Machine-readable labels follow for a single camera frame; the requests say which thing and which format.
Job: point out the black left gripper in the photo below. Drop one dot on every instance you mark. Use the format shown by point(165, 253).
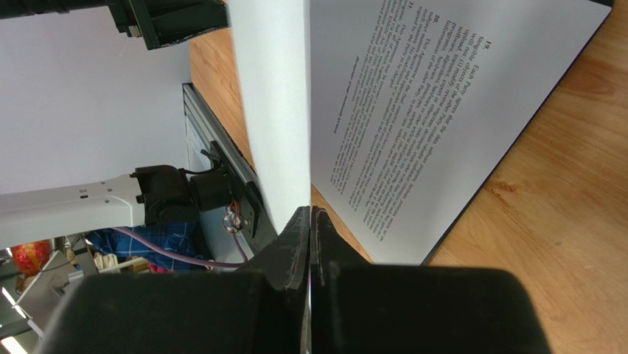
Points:
point(159, 23)

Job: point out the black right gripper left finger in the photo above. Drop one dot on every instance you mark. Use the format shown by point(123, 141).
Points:
point(258, 308)

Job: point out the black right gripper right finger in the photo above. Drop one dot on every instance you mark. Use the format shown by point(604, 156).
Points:
point(358, 307)

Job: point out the white paper sheet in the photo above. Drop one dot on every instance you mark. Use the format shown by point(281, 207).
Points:
point(272, 51)

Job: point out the printed text paper sheet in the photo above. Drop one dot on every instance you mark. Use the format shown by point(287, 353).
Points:
point(384, 78)

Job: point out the black clipboard folder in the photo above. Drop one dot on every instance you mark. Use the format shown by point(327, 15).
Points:
point(518, 52)

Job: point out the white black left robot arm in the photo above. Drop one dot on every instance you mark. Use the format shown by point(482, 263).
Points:
point(149, 195)

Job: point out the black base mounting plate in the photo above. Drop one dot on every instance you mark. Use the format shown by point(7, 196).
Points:
point(256, 226)

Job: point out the aluminium frame rail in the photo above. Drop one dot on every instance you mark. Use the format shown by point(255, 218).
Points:
point(210, 129)

